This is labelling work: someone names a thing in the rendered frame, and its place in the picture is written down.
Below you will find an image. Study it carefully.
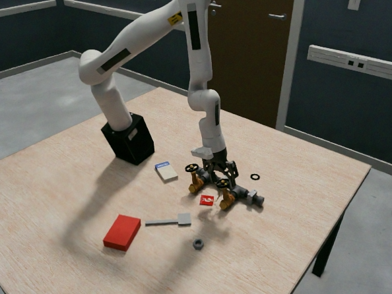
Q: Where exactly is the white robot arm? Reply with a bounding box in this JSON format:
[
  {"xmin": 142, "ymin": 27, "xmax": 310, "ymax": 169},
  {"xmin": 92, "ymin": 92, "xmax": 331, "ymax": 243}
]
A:
[{"xmin": 79, "ymin": 0, "xmax": 226, "ymax": 160}]

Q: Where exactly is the red rectangular block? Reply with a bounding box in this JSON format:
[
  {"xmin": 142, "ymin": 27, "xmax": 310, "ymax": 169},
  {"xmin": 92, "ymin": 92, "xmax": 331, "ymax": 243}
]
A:
[{"xmin": 103, "ymin": 214, "xmax": 141, "ymax": 252}]

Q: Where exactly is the red tag with gold chain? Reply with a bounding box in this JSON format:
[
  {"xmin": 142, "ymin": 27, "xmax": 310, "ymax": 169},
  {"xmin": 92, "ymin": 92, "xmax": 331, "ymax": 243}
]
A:
[{"xmin": 199, "ymin": 195, "xmax": 220, "ymax": 206}]

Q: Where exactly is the brass valve manifold with black handwheels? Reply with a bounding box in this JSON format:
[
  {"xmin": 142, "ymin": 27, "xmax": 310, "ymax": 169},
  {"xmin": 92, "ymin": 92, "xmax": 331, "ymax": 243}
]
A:
[{"xmin": 185, "ymin": 163, "xmax": 265, "ymax": 210}]

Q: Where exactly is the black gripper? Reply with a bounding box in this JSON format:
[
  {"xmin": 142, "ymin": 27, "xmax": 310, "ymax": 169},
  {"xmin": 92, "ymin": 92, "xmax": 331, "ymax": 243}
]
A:
[{"xmin": 202, "ymin": 147, "xmax": 239, "ymax": 189}]

